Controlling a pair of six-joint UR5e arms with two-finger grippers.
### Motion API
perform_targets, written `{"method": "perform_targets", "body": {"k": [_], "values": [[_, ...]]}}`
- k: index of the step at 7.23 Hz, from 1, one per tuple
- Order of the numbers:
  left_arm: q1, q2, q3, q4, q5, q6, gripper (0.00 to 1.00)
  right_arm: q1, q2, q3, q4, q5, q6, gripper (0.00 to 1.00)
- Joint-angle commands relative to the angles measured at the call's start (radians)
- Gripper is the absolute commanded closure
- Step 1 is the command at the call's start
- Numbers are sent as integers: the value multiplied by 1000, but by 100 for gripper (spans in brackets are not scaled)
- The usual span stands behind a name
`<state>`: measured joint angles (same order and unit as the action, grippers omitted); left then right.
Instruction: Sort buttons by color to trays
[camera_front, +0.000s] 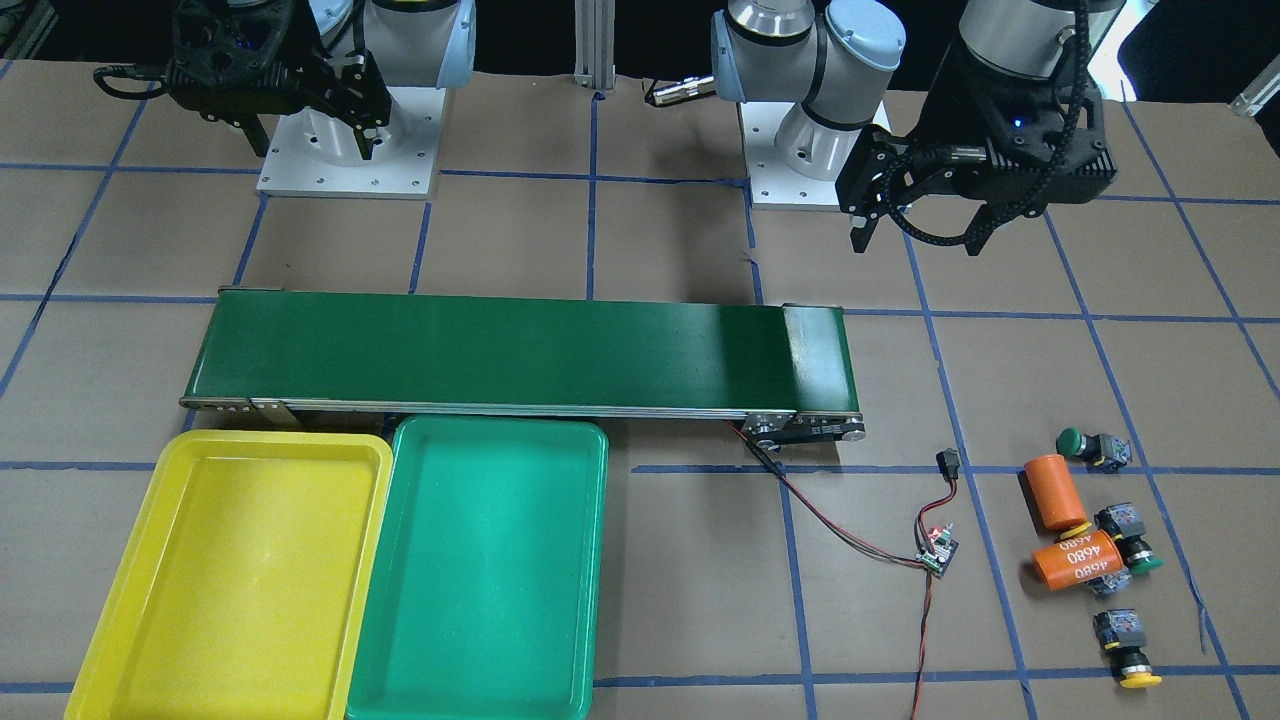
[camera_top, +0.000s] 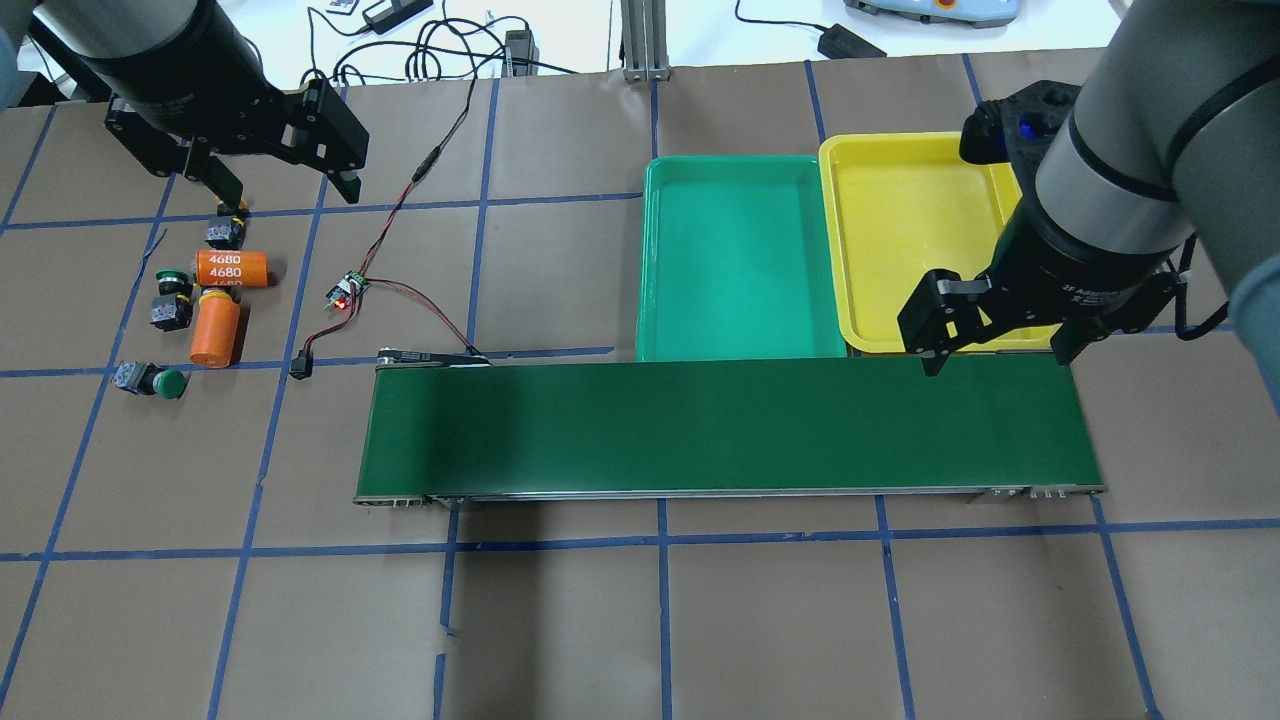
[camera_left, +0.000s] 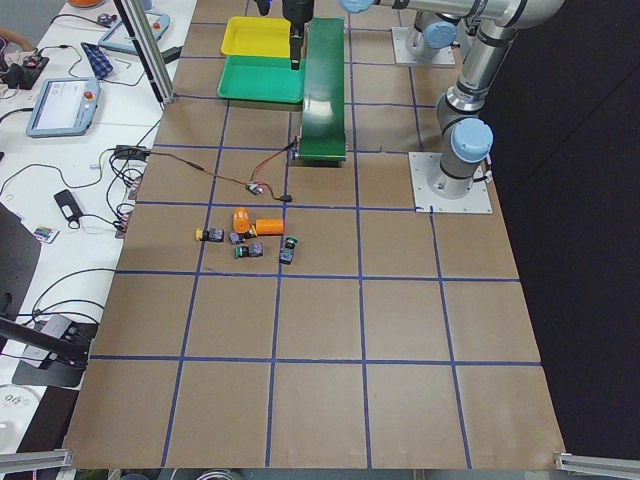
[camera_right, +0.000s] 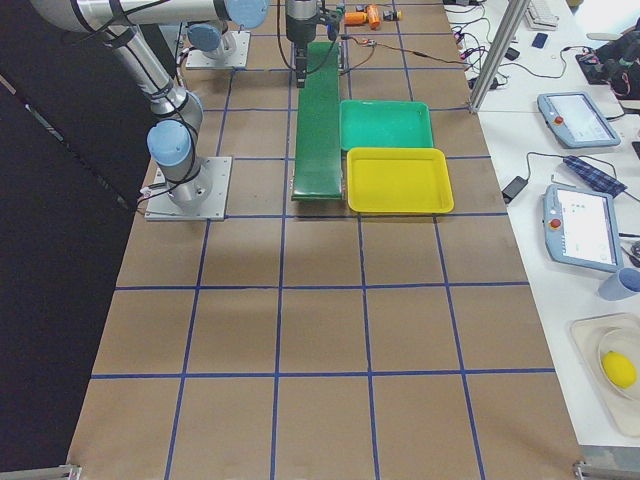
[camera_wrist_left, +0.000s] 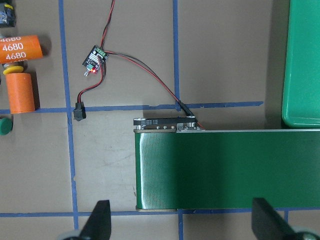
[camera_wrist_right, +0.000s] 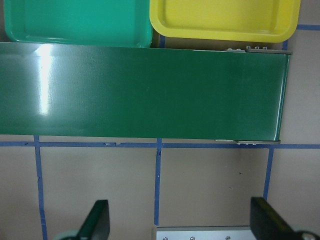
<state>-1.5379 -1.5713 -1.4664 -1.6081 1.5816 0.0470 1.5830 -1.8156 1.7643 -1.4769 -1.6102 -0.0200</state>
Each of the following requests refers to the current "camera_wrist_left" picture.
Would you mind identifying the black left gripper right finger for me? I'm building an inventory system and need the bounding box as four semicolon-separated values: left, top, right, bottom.
251;197;296;240

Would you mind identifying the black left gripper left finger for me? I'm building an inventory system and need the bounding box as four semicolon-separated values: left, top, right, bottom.
79;200;111;240

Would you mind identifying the green push button switch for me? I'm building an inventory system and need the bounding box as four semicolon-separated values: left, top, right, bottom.
0;117;13;136

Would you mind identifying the plain orange cylinder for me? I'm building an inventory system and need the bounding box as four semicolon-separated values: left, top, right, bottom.
5;73;36;114

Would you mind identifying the orange cylinder labelled 4680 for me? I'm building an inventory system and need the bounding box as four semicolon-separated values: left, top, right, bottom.
0;35;43;64

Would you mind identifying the green conveyor belt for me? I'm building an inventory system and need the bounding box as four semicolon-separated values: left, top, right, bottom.
133;117;320;211

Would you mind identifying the green plastic tray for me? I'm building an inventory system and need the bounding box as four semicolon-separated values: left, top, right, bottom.
281;0;320;129

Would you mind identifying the motor speed controller board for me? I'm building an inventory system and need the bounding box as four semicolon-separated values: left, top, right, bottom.
82;45;109;77

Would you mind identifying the black wire connector plug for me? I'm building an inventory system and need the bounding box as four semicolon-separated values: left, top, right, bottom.
73;102;87;122

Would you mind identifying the red black wire pair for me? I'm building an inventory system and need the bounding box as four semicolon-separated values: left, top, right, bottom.
76;0;207;131

